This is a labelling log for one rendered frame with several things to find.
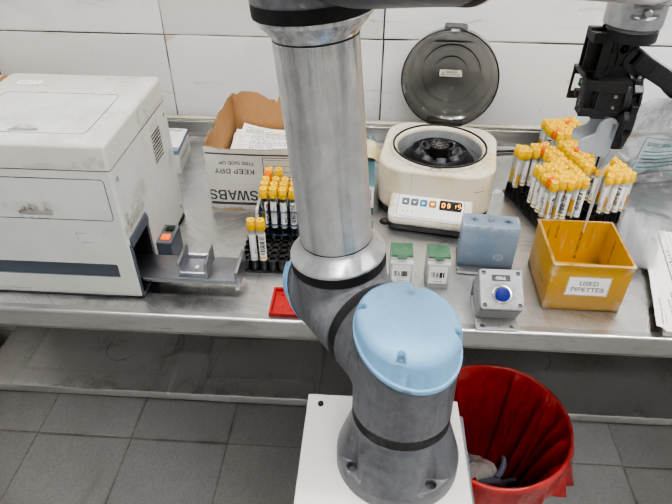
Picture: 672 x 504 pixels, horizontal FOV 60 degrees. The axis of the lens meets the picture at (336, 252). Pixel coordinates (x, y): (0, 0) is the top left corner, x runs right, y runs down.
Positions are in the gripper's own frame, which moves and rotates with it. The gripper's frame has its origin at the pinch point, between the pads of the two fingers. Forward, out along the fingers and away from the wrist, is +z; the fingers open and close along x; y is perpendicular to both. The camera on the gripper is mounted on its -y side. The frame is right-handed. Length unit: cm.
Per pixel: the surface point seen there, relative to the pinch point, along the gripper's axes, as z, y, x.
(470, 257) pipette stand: 22.6, 17.0, -3.2
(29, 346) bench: 86, 137, -31
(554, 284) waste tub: 19.9, 4.5, 6.6
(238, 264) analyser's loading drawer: 20, 58, 6
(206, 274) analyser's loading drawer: 21, 63, 8
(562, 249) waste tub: 21.8, -0.1, -6.1
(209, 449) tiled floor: 113, 82, -18
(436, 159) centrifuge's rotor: 14.8, 22.8, -26.0
